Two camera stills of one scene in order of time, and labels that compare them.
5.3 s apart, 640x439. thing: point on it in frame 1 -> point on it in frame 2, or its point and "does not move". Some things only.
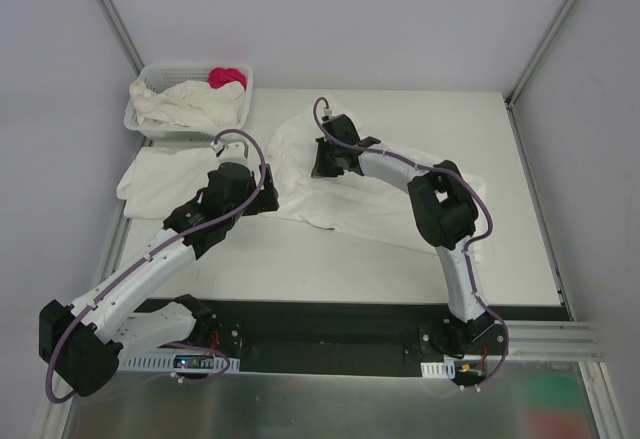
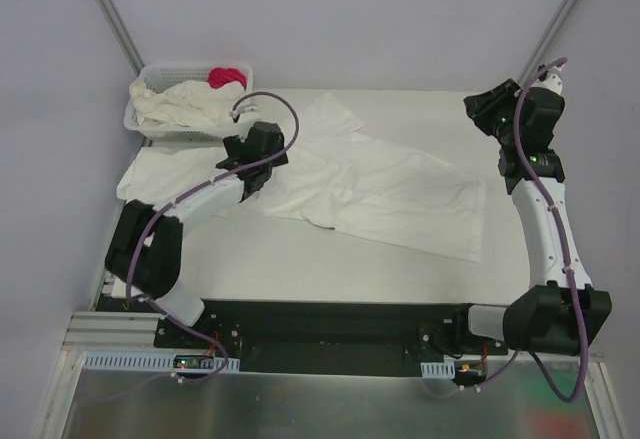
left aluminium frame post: x=110 y=11 does not move
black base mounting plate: x=345 y=337 does not move
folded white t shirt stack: x=156 y=180 does not move
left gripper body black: x=267 y=190 -> x=233 y=154
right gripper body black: x=323 y=157 -> x=484 y=110
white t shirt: x=348 y=201 does not move
